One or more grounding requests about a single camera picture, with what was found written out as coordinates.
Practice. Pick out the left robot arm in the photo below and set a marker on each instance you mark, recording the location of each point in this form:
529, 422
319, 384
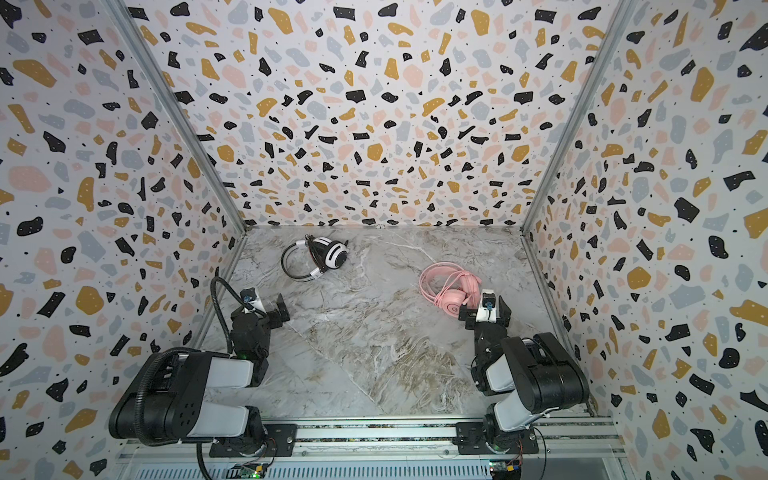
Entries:
166, 402

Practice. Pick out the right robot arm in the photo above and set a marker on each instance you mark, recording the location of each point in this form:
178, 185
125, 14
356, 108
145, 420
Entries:
535, 376

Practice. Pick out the right aluminium corner post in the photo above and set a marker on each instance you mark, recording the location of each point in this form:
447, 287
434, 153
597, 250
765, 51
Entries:
616, 27

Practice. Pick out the aluminium corner post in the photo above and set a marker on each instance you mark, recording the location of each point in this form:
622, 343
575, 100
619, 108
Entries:
616, 27
120, 16

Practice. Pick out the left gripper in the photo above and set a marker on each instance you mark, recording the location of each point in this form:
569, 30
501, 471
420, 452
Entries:
282, 315

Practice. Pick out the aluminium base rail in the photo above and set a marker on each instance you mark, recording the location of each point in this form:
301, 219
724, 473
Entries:
563, 445

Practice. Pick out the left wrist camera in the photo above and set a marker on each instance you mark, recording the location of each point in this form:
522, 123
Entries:
252, 299

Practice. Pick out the pink headphones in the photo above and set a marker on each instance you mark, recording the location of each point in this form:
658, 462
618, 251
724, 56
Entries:
450, 287

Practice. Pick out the white black headphones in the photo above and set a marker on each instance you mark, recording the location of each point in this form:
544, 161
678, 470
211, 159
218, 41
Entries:
326, 254

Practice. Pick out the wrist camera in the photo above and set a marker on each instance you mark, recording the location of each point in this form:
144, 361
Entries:
486, 311
252, 299

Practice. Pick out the left aluminium corner post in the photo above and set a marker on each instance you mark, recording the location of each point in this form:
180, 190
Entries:
120, 16

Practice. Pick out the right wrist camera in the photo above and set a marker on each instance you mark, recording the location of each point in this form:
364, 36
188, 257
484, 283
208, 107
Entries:
486, 311

